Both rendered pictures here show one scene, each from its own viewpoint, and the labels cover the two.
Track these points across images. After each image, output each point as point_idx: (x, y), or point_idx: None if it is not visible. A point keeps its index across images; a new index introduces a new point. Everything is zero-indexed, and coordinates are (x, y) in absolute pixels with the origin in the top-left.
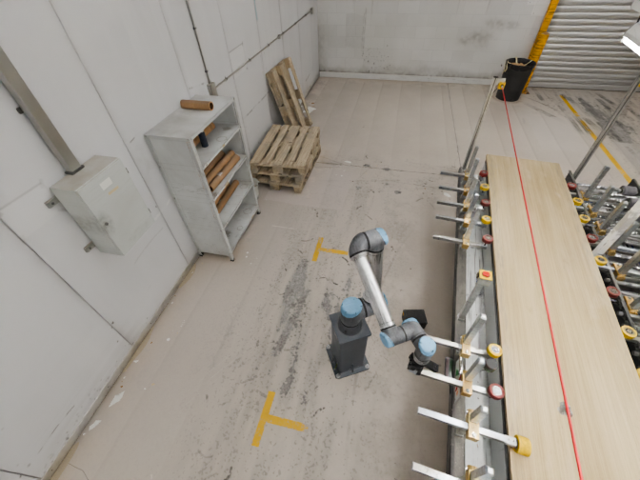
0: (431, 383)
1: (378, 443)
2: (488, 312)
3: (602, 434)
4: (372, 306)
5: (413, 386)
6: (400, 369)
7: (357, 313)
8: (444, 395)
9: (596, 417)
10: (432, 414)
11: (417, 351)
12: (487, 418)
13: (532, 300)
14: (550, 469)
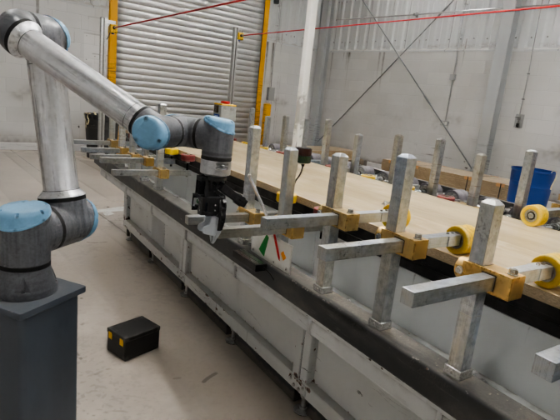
0: (222, 397)
1: None
2: None
3: (430, 209)
4: (96, 91)
5: (197, 417)
6: (157, 409)
7: (46, 213)
8: (250, 400)
9: (414, 204)
10: (287, 216)
11: (210, 141)
12: (333, 288)
13: (280, 173)
14: (433, 229)
